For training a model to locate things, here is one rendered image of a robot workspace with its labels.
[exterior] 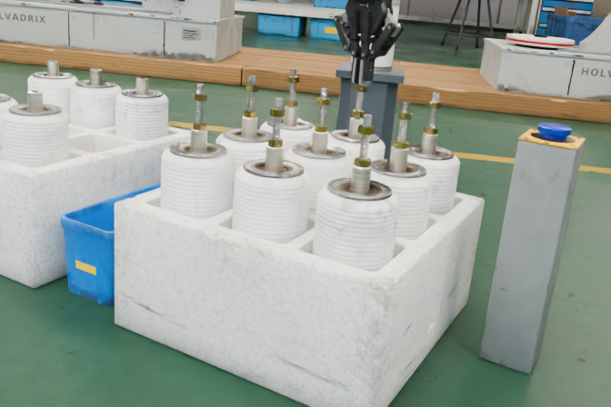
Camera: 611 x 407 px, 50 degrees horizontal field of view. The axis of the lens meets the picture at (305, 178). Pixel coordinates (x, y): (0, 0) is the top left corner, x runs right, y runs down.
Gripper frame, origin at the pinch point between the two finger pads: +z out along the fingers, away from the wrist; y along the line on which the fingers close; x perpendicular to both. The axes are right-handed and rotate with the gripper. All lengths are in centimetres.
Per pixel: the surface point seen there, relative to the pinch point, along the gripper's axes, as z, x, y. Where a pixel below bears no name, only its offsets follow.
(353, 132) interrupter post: 9.2, 1.1, -0.4
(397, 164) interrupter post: 9.4, 7.9, -16.0
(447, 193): 15.2, -3.8, -15.8
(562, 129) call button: 2.6, -5.2, -30.3
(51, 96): 13, 26, 58
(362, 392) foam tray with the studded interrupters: 30.6, 23.1, -28.2
